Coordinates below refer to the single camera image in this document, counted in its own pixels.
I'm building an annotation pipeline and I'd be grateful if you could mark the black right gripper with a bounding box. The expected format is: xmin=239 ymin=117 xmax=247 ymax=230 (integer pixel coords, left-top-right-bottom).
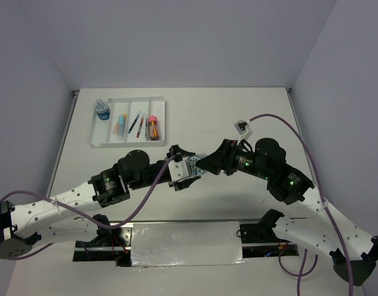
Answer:
xmin=195 ymin=138 xmax=271 ymax=180

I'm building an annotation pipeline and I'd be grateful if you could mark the pink capped crayon tube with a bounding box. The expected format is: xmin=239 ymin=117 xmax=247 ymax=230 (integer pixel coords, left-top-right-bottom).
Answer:
xmin=148 ymin=115 xmax=160 ymax=141

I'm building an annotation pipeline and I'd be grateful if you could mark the red gel pen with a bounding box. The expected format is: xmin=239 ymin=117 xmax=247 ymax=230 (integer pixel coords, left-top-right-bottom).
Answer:
xmin=136 ymin=114 xmax=145 ymax=138

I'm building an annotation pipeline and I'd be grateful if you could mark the teal gel pen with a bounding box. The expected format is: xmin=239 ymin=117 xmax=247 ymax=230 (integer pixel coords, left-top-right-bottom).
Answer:
xmin=128 ymin=110 xmax=142 ymax=134

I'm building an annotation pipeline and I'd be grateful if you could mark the light blue highlighter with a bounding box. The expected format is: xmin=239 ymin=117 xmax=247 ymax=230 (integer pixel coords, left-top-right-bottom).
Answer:
xmin=117 ymin=113 xmax=126 ymax=141

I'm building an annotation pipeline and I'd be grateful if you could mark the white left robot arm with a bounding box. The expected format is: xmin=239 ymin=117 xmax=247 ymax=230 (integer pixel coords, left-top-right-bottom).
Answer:
xmin=0 ymin=145 xmax=200 ymax=260

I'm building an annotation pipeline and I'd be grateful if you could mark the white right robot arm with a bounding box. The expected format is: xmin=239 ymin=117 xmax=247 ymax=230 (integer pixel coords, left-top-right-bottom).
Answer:
xmin=196 ymin=138 xmax=378 ymax=286

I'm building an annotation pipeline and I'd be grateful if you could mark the white compartment tray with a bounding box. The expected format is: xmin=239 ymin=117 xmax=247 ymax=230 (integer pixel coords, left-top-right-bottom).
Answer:
xmin=89 ymin=96 xmax=166 ymax=148

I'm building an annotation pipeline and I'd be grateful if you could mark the silver foil sheet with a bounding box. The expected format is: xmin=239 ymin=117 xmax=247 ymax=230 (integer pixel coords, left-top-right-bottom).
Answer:
xmin=131 ymin=221 xmax=245 ymax=267

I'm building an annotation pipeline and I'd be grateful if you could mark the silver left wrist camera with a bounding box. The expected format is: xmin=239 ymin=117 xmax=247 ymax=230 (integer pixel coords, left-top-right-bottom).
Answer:
xmin=168 ymin=160 xmax=192 ymax=182

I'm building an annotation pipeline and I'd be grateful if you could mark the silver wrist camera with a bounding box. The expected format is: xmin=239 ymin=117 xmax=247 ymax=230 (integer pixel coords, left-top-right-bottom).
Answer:
xmin=234 ymin=120 xmax=252 ymax=144
xmin=168 ymin=160 xmax=192 ymax=182

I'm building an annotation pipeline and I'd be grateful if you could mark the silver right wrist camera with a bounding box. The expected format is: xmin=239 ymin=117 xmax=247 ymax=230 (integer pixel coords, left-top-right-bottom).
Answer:
xmin=234 ymin=120 xmax=252 ymax=144

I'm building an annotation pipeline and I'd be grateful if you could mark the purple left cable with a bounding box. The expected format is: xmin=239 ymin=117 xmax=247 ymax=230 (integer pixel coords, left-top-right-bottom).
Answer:
xmin=0 ymin=155 xmax=180 ymax=261

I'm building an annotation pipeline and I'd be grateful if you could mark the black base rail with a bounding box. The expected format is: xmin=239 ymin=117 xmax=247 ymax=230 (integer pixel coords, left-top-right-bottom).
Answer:
xmin=73 ymin=220 xmax=299 ymax=268

